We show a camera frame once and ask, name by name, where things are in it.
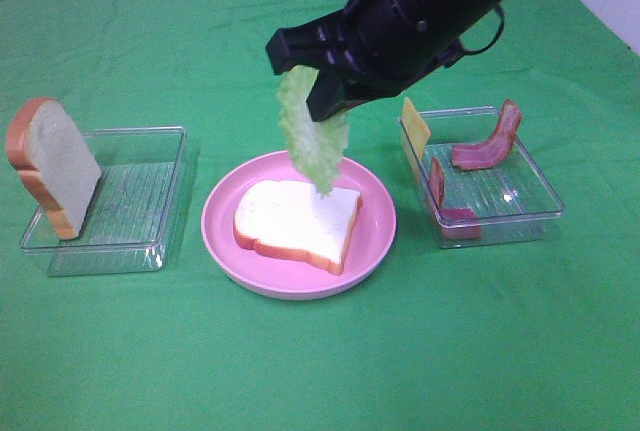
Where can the pink round plate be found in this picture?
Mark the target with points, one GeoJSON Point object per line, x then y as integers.
{"type": "Point", "coordinates": [295, 273]}

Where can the green tablecloth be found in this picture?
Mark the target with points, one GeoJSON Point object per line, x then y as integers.
{"type": "Point", "coordinates": [528, 336]}

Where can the green lettuce leaf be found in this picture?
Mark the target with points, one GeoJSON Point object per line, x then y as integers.
{"type": "Point", "coordinates": [315, 148]}

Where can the white bread slice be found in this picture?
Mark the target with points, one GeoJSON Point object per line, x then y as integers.
{"type": "Point", "coordinates": [290, 220]}

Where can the clear left bread tray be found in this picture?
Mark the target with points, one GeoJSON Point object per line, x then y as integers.
{"type": "Point", "coordinates": [130, 222]}

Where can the standing bread slice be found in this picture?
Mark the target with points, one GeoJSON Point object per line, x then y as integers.
{"type": "Point", "coordinates": [54, 163]}

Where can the yellow cheese slice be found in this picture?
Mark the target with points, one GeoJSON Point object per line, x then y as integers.
{"type": "Point", "coordinates": [416, 135]}

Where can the clear right ingredient tray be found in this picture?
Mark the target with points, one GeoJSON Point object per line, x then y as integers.
{"type": "Point", "coordinates": [513, 201]}

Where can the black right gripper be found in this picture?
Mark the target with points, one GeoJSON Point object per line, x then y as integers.
{"type": "Point", "coordinates": [372, 48]}

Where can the bacon strip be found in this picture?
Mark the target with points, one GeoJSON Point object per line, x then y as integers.
{"type": "Point", "coordinates": [496, 147]}
{"type": "Point", "coordinates": [436, 183]}

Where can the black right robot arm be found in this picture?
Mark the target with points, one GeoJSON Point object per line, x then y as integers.
{"type": "Point", "coordinates": [374, 49]}

